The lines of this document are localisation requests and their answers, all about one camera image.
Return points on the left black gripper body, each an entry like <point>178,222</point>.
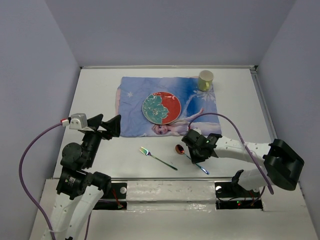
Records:
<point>92,139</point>

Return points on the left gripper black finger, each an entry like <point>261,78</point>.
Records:
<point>95,122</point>
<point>112,126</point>

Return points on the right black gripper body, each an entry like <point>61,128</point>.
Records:
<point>196,156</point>

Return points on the iridescent spoon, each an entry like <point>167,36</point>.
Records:
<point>180,150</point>

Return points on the blue princess print placemat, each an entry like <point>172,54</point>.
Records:
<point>198,108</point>

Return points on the teal and red plate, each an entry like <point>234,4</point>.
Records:
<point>161,108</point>

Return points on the pale yellow mug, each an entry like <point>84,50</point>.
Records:
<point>205,80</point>

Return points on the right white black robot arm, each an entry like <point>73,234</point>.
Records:
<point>276,163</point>

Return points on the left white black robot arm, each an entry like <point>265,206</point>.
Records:
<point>78,191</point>

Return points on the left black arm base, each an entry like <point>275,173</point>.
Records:
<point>115,198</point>

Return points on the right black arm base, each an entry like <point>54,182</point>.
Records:
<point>230,197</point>

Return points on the iridescent fork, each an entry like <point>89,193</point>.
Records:
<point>148,153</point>

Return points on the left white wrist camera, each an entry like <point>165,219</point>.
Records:
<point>77,122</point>

